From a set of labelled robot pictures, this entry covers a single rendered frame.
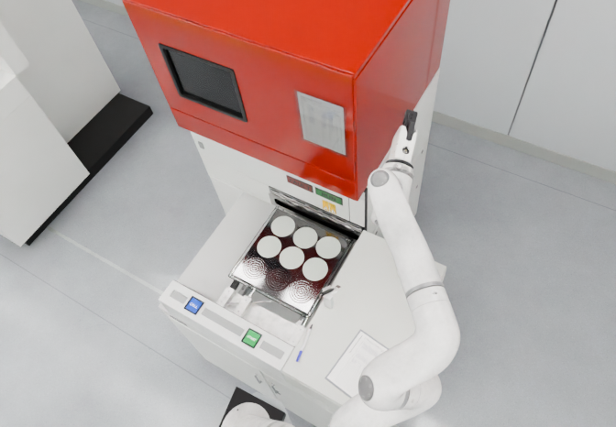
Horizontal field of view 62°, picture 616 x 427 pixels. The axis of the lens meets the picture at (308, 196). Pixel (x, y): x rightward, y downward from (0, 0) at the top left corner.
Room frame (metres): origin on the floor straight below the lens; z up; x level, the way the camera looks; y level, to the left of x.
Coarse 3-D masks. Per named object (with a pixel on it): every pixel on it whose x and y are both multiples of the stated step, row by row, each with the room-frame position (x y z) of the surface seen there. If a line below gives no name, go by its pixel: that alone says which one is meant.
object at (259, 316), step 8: (240, 296) 0.83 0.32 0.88; (232, 304) 0.80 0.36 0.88; (256, 304) 0.79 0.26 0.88; (248, 312) 0.76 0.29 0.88; (256, 312) 0.75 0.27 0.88; (264, 312) 0.75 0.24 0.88; (272, 312) 0.74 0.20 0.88; (248, 320) 0.73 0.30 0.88; (256, 320) 0.73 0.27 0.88; (264, 320) 0.72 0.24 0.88; (272, 320) 0.72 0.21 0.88; (280, 320) 0.71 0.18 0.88; (264, 328) 0.69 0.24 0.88; (272, 328) 0.68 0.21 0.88; (280, 328) 0.68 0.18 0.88; (288, 328) 0.67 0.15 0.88; (280, 336) 0.65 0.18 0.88; (288, 336) 0.64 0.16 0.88
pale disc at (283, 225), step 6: (282, 216) 1.15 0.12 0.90; (276, 222) 1.13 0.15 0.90; (282, 222) 1.12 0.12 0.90; (288, 222) 1.12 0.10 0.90; (276, 228) 1.10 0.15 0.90; (282, 228) 1.09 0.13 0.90; (288, 228) 1.09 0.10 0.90; (276, 234) 1.07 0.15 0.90; (282, 234) 1.07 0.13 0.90; (288, 234) 1.06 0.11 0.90
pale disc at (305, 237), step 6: (300, 228) 1.08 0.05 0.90; (306, 228) 1.08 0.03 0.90; (294, 234) 1.06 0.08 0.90; (300, 234) 1.05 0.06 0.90; (306, 234) 1.05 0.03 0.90; (312, 234) 1.04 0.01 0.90; (294, 240) 1.03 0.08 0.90; (300, 240) 1.02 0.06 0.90; (306, 240) 1.02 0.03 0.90; (312, 240) 1.02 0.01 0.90; (300, 246) 0.99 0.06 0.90; (306, 246) 0.99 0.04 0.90
